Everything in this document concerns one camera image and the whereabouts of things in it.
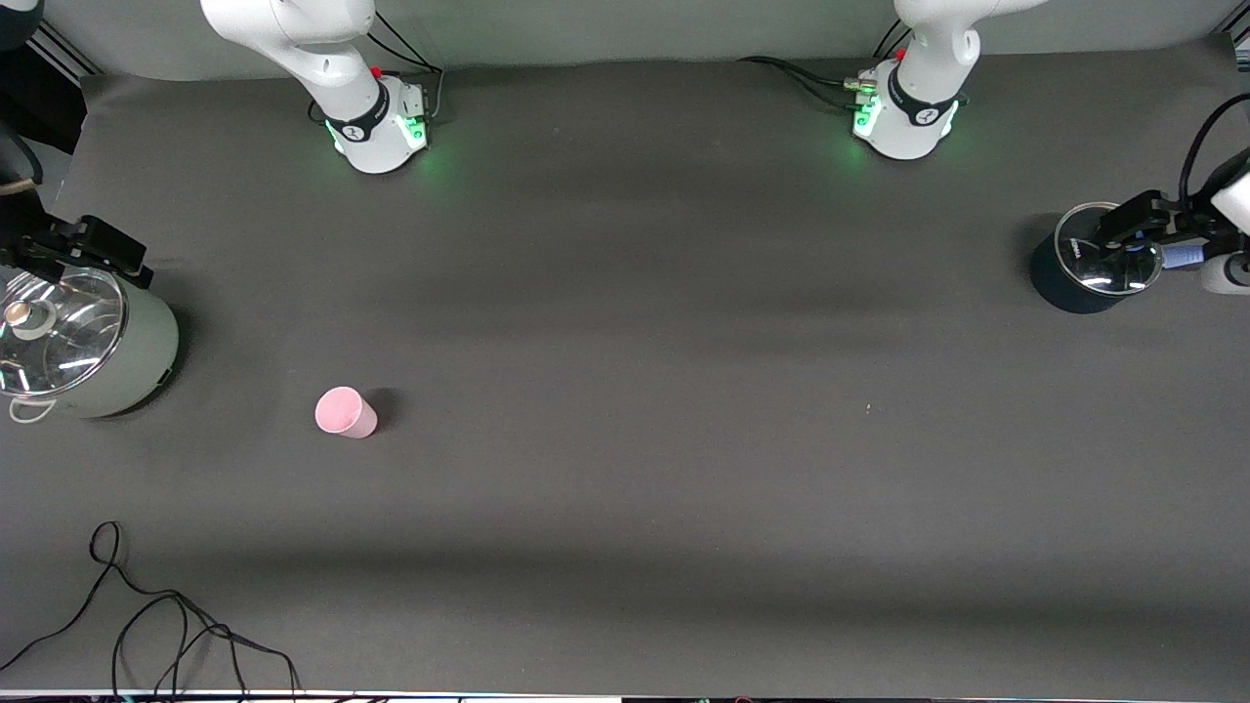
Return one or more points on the dark blue saucepan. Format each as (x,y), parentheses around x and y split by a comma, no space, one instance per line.
(1060,288)

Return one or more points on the sage green cooking pot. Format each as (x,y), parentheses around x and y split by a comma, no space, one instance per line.
(137,361)

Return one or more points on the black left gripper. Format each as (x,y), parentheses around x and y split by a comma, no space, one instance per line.
(1178,217)

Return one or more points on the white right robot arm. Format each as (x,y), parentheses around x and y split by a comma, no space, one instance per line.
(322,59)

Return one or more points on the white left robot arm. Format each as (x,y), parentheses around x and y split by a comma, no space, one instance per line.
(918,107)

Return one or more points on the pink plastic cup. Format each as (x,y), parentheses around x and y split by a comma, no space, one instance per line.
(342,412)

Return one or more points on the glass lid with grey knob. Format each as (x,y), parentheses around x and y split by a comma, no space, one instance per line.
(68,337)

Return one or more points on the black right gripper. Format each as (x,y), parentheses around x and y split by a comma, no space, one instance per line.
(21,237)

